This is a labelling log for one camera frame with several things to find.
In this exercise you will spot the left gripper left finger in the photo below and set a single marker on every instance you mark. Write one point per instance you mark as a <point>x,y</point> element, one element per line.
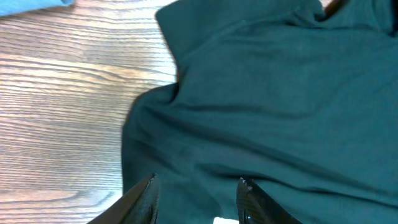
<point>140,205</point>

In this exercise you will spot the black t-shirt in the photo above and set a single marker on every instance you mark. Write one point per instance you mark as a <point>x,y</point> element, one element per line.
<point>301,100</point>

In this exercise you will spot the light blue printed t-shirt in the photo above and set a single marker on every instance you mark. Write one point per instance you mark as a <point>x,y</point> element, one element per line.
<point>9,7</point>

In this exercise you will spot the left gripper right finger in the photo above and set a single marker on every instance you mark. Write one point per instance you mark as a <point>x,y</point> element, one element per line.
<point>256,207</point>

